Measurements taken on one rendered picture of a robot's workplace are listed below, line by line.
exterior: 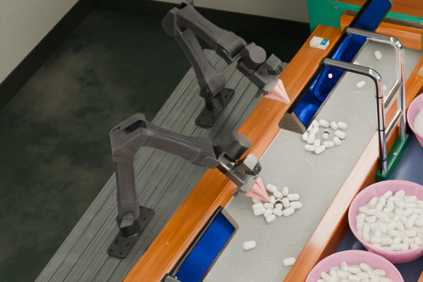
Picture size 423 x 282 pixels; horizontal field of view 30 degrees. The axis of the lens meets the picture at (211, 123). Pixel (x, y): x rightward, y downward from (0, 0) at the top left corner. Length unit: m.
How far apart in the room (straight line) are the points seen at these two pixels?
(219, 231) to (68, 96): 2.40
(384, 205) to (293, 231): 0.28
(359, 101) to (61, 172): 1.67
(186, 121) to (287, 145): 0.45
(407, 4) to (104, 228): 1.27
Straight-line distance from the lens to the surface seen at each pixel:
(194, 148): 2.28
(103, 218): 2.62
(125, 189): 2.36
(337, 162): 2.50
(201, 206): 2.42
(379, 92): 2.26
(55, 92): 4.28
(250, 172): 2.31
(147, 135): 2.20
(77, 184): 3.73
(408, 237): 2.30
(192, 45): 2.69
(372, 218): 2.34
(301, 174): 2.48
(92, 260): 2.52
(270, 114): 2.65
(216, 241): 1.92
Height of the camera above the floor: 2.57
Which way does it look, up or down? 43 degrees down
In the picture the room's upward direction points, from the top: 14 degrees counter-clockwise
